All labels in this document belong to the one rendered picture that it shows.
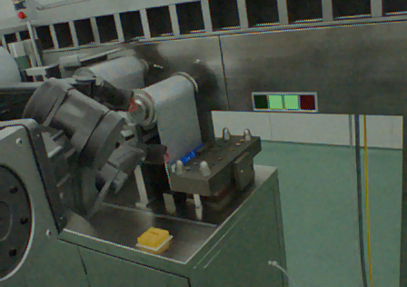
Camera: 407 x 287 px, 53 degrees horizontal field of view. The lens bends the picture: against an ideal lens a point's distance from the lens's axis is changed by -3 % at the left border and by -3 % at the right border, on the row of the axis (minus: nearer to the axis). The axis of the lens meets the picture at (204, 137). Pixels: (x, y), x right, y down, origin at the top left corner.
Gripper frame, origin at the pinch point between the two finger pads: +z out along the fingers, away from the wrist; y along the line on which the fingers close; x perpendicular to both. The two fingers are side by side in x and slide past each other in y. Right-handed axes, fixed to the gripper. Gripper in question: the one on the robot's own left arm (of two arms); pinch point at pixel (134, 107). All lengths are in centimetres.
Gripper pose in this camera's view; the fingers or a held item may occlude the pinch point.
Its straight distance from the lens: 141.5
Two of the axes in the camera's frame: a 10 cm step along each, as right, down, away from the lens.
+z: 4.4, 2.9, 8.5
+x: 2.4, -9.5, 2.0
